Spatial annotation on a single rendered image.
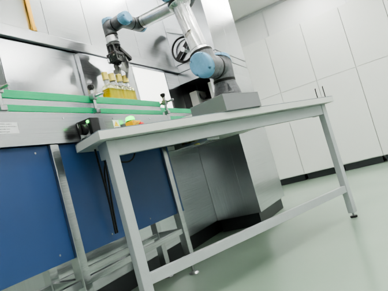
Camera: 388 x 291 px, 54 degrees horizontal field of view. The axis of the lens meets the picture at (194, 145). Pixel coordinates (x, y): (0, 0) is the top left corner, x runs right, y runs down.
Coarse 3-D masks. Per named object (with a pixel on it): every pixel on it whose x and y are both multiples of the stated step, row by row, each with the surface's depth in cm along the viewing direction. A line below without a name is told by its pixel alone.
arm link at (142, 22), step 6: (192, 0) 196; (162, 6) 208; (150, 12) 213; (156, 12) 211; (162, 12) 209; (168, 12) 208; (138, 18) 219; (144, 18) 216; (150, 18) 214; (156, 18) 213; (162, 18) 213; (138, 24) 220; (144, 24) 218; (150, 24) 218; (132, 30) 223; (138, 30) 224; (144, 30) 227
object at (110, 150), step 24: (240, 120) 187; (264, 120) 199; (288, 120) 211; (120, 144) 144; (144, 144) 151; (168, 144) 158; (336, 144) 234; (120, 168) 142; (336, 168) 233; (120, 192) 139; (336, 192) 223; (120, 216) 142; (288, 216) 193; (240, 240) 170; (144, 264) 139; (168, 264) 146; (192, 264) 152; (144, 288) 137
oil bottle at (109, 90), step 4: (108, 84) 201; (104, 88) 201; (108, 88) 200; (112, 88) 202; (104, 92) 202; (108, 92) 200; (112, 92) 201; (116, 92) 204; (104, 96) 202; (108, 96) 200; (112, 96) 200; (116, 96) 203
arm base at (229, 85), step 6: (222, 78) 189; (228, 78) 189; (234, 78) 192; (216, 84) 191; (222, 84) 188; (228, 84) 188; (234, 84) 189; (216, 90) 190; (222, 90) 188; (228, 90) 188; (234, 90) 187; (240, 90) 190
